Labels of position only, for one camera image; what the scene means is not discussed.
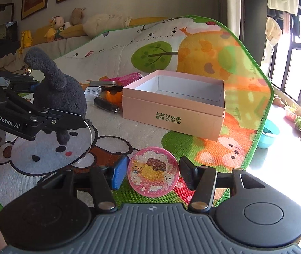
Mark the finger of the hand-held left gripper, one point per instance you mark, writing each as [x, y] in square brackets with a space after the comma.
[60, 116]
[21, 80]

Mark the pink round toy plate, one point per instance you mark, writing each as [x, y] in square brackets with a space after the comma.
[153, 172]

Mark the black window frame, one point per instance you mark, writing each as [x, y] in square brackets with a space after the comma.
[295, 45]

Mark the colourful cartoon play mat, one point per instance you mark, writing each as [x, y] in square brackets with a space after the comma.
[192, 53]

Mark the grey sofa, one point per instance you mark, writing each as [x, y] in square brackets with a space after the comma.
[50, 47]

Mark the orange plastic toy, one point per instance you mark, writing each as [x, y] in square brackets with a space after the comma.
[110, 98]

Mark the brown plush animal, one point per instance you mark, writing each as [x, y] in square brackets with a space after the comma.
[77, 16]

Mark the cream hanging garment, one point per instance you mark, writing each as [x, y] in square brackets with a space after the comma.
[273, 31]

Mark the yellow cushion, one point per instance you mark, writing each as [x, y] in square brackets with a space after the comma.
[74, 31]

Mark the pink toy net racket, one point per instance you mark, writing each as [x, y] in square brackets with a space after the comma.
[129, 78]

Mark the brown shoes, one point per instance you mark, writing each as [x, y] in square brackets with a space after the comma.
[276, 101]

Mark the grey metal tin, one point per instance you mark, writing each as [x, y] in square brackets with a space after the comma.
[103, 83]

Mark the blue plastic basin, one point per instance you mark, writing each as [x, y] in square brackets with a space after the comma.
[268, 135]

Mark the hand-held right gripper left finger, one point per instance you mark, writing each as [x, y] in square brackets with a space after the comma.
[118, 173]

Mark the pink cardboard box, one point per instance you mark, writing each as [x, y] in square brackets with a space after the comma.
[166, 111]

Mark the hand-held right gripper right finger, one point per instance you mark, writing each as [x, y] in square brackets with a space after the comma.
[186, 168]

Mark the black plush toy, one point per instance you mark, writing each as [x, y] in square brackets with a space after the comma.
[60, 92]

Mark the black cylindrical object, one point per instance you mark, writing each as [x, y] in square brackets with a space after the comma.
[105, 104]

